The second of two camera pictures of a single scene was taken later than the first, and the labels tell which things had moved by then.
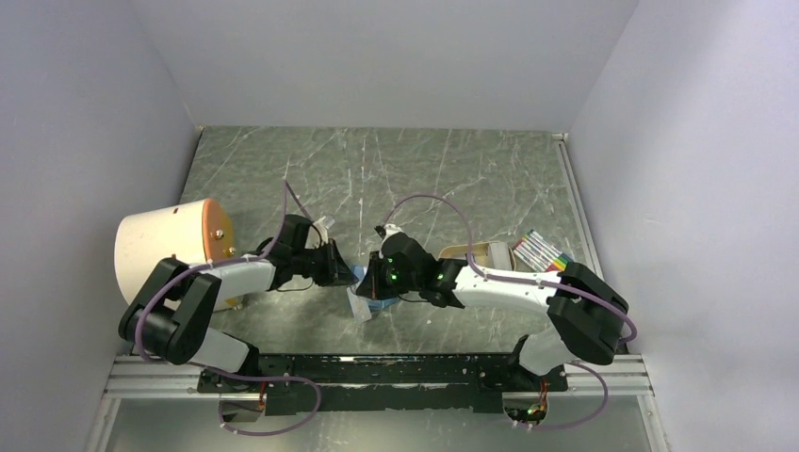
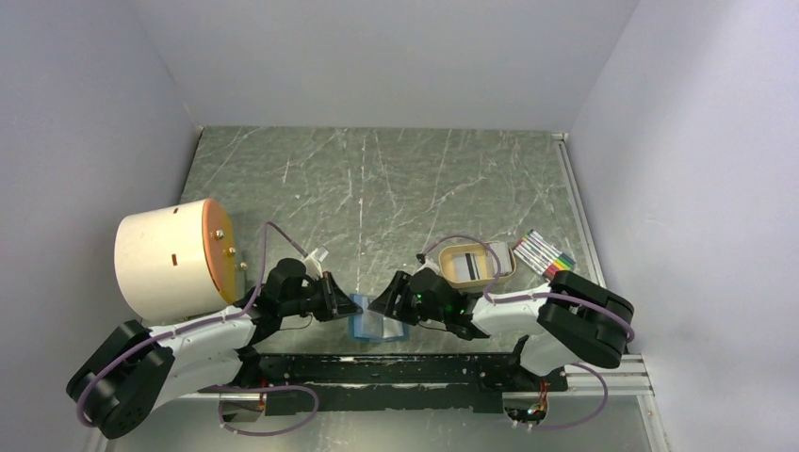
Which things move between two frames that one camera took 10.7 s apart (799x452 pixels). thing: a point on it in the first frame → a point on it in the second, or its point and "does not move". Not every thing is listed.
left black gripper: x=336 y=271 → x=340 y=304
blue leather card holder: x=360 y=272 → x=372 y=326
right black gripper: x=371 y=286 → x=387 y=305
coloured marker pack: x=540 y=253 does not move
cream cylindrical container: x=193 y=233 does not move
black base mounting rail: x=293 y=384 does not move
